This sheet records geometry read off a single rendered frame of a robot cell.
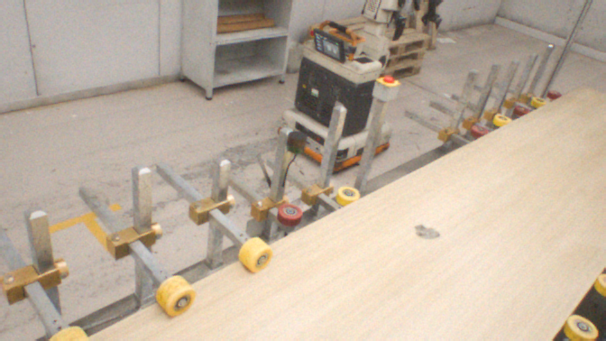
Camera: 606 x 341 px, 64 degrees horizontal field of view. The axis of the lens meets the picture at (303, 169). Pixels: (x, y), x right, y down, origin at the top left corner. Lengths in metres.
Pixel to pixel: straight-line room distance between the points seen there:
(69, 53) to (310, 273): 3.07
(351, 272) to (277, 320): 0.29
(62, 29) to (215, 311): 3.06
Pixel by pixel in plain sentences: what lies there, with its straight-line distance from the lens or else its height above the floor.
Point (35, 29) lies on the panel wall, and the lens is 3.95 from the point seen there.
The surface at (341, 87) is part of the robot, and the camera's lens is 3.32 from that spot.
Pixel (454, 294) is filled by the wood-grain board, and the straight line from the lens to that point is 1.49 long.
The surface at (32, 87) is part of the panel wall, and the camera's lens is 4.09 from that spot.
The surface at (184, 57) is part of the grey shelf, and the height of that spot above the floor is 0.25.
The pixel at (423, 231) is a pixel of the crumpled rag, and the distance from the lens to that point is 1.66.
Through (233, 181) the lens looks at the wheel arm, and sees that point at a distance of 1.76.
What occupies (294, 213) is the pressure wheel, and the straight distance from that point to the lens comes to 1.58.
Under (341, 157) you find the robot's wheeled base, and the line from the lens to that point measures 3.43.
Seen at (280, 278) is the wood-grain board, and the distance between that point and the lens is 1.36.
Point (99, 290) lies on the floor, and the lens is 2.57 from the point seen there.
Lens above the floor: 1.86
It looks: 32 degrees down
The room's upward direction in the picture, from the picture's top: 11 degrees clockwise
